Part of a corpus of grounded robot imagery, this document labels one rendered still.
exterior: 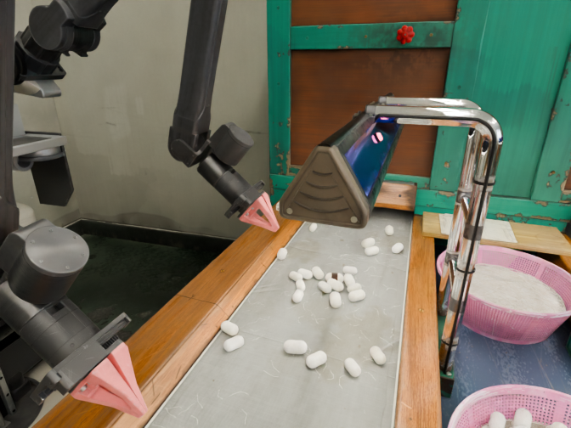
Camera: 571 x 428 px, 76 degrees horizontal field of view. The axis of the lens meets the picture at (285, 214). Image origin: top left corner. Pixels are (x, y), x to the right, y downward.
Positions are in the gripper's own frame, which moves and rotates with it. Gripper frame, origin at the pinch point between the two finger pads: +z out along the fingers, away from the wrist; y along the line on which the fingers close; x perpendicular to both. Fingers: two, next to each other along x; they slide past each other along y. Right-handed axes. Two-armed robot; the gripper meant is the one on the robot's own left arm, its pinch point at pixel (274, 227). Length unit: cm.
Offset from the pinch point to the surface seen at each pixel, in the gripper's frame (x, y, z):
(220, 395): 5.8, -32.1, 10.5
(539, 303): -25, 10, 49
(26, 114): 128, 97, -152
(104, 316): 138, 45, -28
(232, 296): 10.2, -12.4, 3.4
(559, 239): -34, 33, 52
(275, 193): 17.2, 42.4, -6.5
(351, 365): -6.1, -22.1, 22.0
